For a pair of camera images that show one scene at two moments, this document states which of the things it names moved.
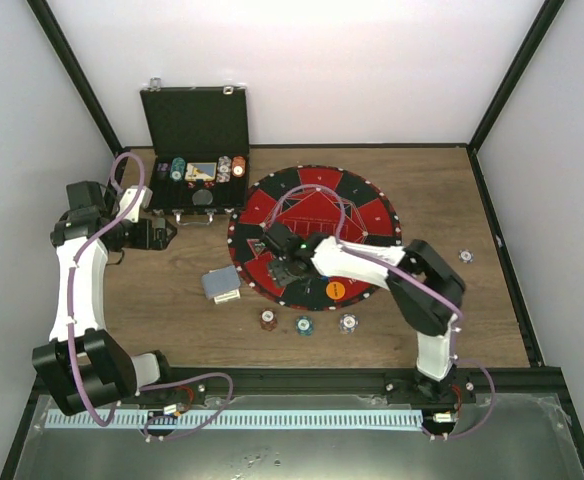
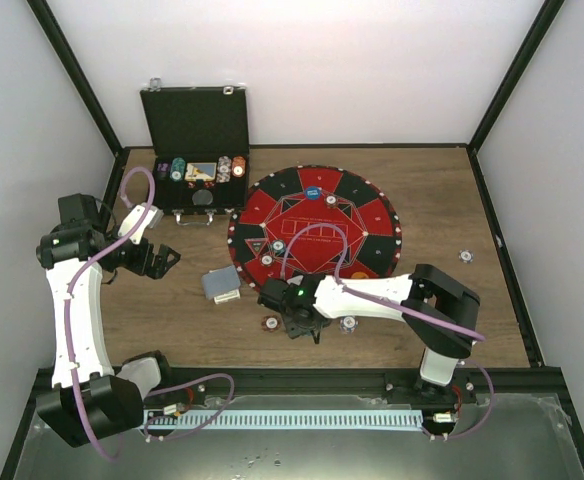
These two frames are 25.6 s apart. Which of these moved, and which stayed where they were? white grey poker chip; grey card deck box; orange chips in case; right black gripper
Moved: right black gripper
Stayed: orange chips in case; grey card deck box; white grey poker chip
